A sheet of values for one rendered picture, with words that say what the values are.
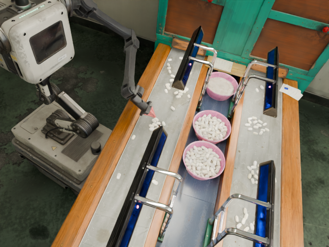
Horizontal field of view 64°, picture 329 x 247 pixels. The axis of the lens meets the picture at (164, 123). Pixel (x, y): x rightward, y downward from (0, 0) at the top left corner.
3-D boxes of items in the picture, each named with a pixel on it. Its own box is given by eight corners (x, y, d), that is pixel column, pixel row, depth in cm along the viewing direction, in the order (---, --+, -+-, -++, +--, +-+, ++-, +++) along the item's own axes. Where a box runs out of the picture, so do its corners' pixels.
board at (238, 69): (204, 66, 217) (205, 65, 216) (208, 56, 226) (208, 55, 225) (244, 78, 214) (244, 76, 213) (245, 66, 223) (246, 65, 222)
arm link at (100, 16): (129, 37, 187) (138, 30, 182) (129, 53, 182) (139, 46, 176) (72, 1, 154) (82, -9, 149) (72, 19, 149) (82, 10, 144)
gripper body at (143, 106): (152, 102, 169) (144, 94, 166) (147, 113, 163) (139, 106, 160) (146, 105, 174) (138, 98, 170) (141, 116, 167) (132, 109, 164)
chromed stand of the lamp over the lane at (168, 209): (128, 231, 140) (129, 200, 105) (140, 197, 153) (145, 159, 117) (161, 243, 139) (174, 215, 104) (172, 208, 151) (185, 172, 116)
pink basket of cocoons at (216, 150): (176, 177, 163) (178, 170, 155) (185, 143, 179) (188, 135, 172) (217, 190, 161) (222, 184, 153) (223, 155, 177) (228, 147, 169)
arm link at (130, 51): (123, 43, 180) (134, 36, 174) (129, 48, 184) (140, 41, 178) (118, 96, 160) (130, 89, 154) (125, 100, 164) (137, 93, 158)
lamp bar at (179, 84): (171, 87, 158) (173, 78, 153) (193, 32, 196) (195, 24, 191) (183, 91, 158) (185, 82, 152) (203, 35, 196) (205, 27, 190)
